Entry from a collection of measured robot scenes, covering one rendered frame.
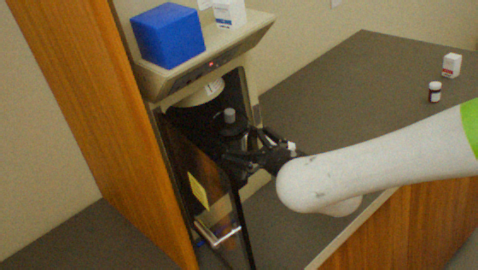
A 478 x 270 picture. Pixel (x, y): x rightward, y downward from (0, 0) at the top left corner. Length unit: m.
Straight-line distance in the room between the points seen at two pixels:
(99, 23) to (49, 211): 0.86
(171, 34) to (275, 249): 0.65
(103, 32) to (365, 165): 0.50
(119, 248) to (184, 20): 0.74
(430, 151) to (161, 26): 0.51
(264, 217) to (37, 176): 0.68
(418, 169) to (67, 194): 1.12
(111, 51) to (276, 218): 0.71
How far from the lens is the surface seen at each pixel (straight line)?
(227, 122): 1.17
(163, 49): 0.90
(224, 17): 1.03
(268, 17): 1.07
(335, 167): 0.82
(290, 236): 1.29
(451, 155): 0.75
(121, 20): 0.97
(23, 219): 1.56
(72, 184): 1.57
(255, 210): 1.37
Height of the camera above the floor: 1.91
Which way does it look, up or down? 35 degrees down
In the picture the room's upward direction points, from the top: 12 degrees counter-clockwise
